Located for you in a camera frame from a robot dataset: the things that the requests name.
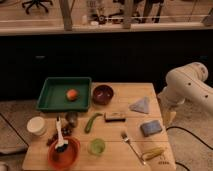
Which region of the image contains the green plastic cup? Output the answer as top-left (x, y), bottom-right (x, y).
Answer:
top-left (88, 138), bottom-right (105, 156)

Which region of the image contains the white handled dish brush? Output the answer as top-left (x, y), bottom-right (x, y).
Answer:
top-left (55, 117), bottom-right (68, 153)

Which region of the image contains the orange bowl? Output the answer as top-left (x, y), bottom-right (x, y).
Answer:
top-left (47, 137), bottom-right (80, 171)

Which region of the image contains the black office chair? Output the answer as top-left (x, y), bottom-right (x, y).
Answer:
top-left (22, 0), bottom-right (53, 14)

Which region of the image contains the green plastic tray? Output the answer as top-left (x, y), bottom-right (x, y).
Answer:
top-left (37, 77), bottom-right (92, 112)

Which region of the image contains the orange tomato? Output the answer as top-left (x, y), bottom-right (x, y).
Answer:
top-left (66, 89), bottom-right (78, 101)

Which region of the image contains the black board eraser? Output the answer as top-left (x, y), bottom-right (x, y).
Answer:
top-left (104, 113), bottom-right (126, 122)

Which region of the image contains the dark grape bunch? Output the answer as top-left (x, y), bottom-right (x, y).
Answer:
top-left (46, 125), bottom-right (73, 146)

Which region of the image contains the white round container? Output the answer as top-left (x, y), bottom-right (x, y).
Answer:
top-left (27, 116), bottom-right (47, 136)

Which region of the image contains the green chili pepper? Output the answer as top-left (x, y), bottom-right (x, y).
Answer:
top-left (84, 113), bottom-right (103, 134)

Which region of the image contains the black power cable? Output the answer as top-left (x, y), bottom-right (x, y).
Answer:
top-left (165, 125), bottom-right (213, 171)

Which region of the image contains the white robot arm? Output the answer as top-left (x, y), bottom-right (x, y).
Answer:
top-left (157, 62), bottom-right (213, 127)

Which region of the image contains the grey triangular cloth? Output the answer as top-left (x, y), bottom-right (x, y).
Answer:
top-left (129, 97), bottom-right (149, 114)

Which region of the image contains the purple bowl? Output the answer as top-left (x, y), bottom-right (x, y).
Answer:
top-left (92, 85), bottom-right (114, 105)

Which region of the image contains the small metal cup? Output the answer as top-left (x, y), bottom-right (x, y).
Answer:
top-left (65, 112), bottom-right (78, 127)

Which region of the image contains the blue sponge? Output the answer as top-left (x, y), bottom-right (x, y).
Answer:
top-left (140, 120), bottom-right (162, 137)

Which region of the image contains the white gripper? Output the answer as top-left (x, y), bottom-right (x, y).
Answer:
top-left (160, 100), bottom-right (176, 127)

